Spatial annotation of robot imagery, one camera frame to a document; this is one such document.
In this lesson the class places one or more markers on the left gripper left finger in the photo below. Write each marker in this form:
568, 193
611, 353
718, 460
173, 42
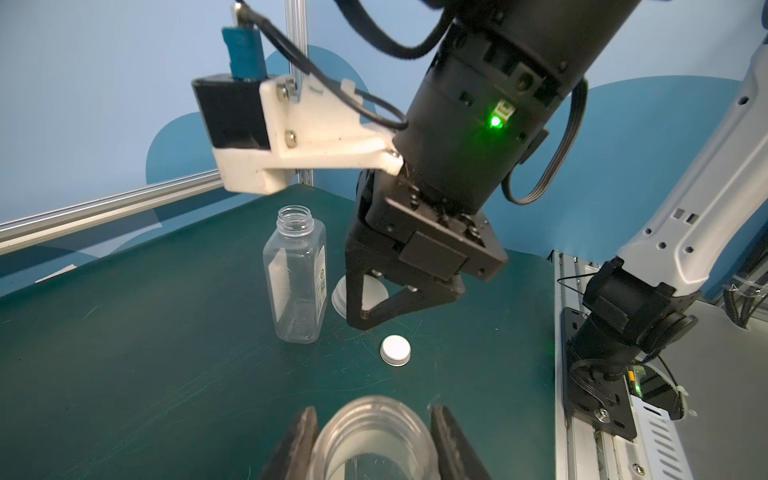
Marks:
291, 458

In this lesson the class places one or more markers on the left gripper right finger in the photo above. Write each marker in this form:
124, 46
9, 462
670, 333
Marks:
457, 459

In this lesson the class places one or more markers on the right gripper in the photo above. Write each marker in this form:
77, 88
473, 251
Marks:
398, 230

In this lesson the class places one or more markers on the tall clear labelled bottle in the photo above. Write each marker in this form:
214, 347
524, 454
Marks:
374, 437

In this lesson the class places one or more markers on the square clear plastic bottle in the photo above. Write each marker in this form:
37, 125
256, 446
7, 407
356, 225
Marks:
294, 260

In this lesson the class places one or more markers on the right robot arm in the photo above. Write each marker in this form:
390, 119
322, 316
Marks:
657, 93

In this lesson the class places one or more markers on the right circuit board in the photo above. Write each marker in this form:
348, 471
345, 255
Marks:
648, 384

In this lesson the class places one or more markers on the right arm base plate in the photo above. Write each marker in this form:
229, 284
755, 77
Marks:
595, 370

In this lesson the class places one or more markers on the right aluminium frame post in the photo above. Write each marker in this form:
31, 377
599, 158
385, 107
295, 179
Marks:
297, 32

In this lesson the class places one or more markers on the aluminium back rail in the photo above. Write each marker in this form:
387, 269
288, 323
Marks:
39, 228

